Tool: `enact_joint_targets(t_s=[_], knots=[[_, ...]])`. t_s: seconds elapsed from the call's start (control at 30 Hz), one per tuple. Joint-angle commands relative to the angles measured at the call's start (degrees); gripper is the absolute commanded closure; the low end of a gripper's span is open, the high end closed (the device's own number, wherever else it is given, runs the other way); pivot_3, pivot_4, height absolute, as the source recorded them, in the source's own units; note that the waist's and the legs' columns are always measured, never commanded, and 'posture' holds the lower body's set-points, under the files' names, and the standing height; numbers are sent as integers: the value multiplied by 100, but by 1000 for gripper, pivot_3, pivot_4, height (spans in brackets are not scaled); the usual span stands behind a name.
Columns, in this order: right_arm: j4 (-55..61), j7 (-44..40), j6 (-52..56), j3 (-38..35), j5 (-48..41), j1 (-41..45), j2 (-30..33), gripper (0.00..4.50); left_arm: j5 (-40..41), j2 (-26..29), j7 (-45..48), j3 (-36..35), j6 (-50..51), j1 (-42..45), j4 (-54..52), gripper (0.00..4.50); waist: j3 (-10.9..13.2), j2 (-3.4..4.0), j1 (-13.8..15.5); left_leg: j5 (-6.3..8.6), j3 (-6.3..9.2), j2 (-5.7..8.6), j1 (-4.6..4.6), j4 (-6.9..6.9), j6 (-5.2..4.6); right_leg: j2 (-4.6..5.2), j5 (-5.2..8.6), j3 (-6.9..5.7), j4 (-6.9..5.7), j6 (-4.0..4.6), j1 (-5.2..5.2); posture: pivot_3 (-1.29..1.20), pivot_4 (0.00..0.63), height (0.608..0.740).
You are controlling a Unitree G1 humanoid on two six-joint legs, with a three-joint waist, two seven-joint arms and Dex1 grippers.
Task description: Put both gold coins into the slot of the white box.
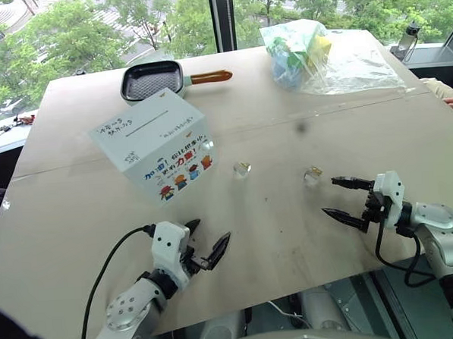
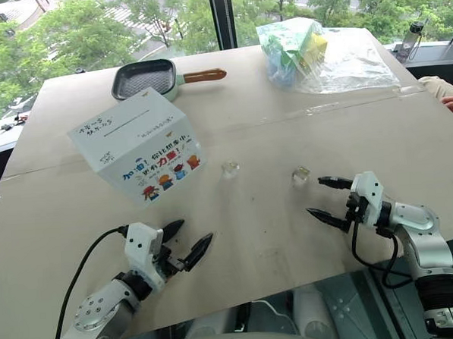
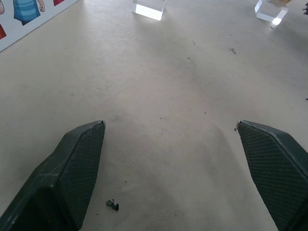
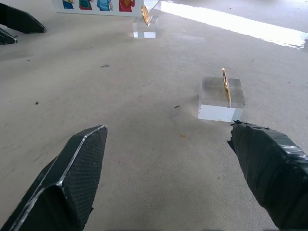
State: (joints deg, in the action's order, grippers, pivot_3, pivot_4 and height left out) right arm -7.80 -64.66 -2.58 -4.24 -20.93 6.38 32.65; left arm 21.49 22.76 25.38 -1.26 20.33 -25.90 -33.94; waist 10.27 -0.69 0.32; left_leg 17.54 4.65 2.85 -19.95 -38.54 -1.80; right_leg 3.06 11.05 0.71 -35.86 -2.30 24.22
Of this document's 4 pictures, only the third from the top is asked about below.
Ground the small black debris scrap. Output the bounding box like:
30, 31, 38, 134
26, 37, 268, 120
106, 198, 119, 212

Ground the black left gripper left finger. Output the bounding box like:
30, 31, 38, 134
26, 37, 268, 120
0, 120, 106, 231

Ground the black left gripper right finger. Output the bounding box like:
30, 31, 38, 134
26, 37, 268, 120
236, 119, 308, 231

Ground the clear acrylic block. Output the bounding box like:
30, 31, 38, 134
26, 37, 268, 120
254, 0, 289, 26
131, 0, 167, 21

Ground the white cartoon picture board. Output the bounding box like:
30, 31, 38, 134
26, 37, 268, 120
0, 0, 79, 52

